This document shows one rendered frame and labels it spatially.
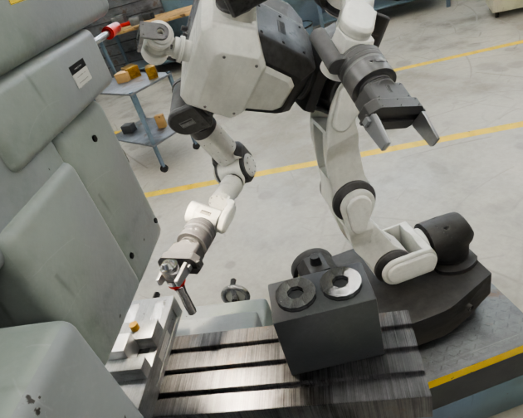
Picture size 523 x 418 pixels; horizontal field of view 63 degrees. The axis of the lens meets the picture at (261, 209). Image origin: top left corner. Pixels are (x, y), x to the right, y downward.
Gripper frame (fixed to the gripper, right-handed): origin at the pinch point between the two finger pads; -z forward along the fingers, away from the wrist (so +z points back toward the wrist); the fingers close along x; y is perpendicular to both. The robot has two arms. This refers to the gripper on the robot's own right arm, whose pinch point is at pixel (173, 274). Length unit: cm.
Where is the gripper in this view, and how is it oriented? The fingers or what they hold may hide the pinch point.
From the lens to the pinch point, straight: 110.8
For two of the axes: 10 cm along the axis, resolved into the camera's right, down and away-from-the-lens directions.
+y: 2.5, 7.9, 5.5
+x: 9.2, -0.2, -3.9
